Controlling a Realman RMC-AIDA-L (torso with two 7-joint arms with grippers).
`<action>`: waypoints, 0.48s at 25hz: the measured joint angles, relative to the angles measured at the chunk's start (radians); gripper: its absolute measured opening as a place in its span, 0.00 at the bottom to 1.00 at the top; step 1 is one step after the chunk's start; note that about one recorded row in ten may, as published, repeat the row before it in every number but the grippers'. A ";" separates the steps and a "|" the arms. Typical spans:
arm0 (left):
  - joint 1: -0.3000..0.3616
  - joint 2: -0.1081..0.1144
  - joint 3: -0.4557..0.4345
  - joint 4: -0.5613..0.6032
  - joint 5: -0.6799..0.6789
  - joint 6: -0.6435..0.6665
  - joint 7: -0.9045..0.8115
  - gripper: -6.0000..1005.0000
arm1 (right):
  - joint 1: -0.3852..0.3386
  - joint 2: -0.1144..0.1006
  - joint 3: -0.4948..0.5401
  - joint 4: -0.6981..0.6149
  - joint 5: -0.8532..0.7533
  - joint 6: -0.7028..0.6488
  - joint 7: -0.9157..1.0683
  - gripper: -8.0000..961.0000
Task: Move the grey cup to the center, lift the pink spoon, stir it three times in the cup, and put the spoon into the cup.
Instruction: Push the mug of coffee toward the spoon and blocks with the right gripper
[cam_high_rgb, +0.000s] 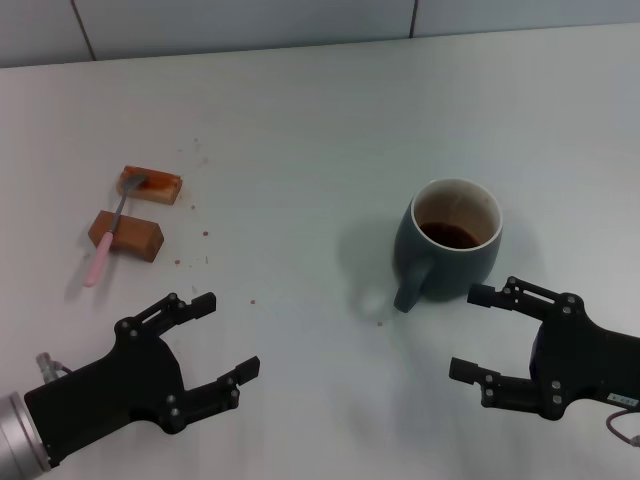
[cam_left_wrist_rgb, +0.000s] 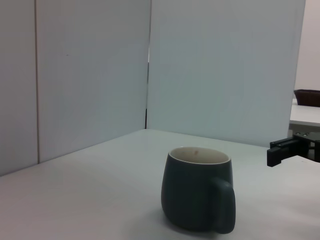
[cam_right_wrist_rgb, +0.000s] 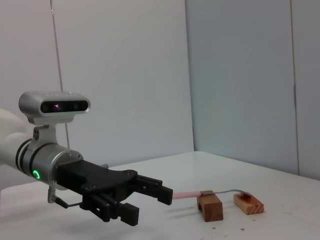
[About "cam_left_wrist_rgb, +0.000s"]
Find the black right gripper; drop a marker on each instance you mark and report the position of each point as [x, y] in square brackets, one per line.
[311, 145]

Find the dark grey ceramic mug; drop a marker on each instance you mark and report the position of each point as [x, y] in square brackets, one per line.
[190, 195]

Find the white background table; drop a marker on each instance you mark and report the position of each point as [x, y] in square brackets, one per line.
[306, 115]

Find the dark brown woven basket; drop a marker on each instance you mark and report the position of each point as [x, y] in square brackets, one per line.
[308, 98]

